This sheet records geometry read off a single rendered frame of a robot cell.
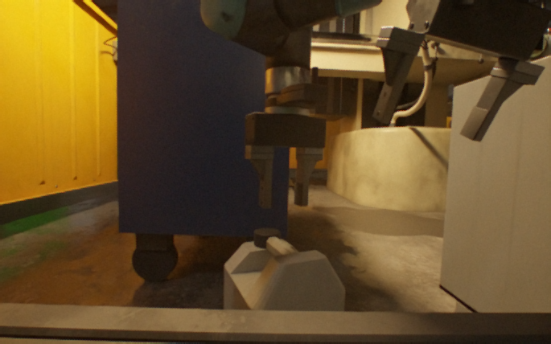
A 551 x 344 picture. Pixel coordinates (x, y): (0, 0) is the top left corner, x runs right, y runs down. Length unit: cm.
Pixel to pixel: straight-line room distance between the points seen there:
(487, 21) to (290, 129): 27
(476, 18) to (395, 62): 8
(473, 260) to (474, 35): 49
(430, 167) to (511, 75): 180
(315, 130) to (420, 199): 178
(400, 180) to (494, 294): 149
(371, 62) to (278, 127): 196
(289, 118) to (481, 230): 47
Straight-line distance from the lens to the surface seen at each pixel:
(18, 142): 158
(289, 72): 44
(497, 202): 68
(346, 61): 228
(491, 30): 39
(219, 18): 37
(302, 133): 45
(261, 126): 42
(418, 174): 216
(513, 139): 66
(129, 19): 88
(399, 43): 35
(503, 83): 44
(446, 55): 229
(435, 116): 297
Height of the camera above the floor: 39
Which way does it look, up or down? 4 degrees down
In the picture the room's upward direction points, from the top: 2 degrees clockwise
